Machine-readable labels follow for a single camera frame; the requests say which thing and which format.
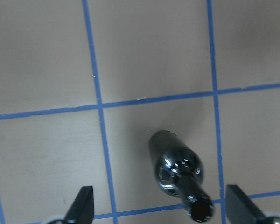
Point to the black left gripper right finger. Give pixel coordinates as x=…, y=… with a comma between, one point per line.
x=240, y=209

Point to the dark wine bottle being moved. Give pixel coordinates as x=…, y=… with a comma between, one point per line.
x=179, y=173

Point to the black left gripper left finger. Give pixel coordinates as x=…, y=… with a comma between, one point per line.
x=82, y=209

